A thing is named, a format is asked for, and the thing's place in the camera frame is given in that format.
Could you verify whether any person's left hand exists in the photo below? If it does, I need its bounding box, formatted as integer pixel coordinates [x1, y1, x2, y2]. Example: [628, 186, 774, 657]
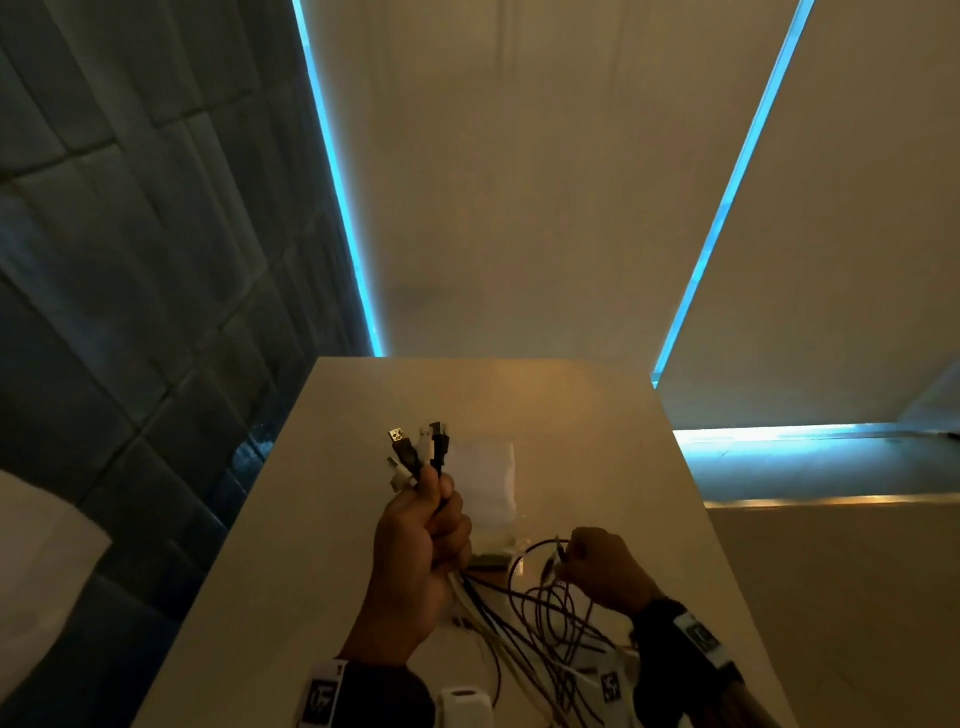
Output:
[341, 464, 474, 669]

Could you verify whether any window sill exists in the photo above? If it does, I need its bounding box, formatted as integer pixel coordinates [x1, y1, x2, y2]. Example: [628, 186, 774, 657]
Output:
[674, 423, 960, 508]

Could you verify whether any tangle of cables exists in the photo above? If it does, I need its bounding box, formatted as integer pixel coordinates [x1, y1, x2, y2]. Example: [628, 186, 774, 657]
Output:
[446, 536, 639, 728]

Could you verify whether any white pillow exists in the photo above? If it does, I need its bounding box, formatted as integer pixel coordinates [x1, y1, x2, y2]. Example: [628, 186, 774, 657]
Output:
[0, 468, 114, 703]

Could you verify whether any white table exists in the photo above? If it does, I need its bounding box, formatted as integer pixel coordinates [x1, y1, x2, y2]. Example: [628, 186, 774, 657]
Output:
[134, 357, 796, 728]

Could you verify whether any person's right hand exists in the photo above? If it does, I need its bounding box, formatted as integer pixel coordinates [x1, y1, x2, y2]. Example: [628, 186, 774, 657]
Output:
[553, 527, 665, 618]

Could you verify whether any white plastic pouch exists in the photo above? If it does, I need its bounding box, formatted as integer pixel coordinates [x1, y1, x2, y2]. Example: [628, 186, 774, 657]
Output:
[442, 440, 519, 571]

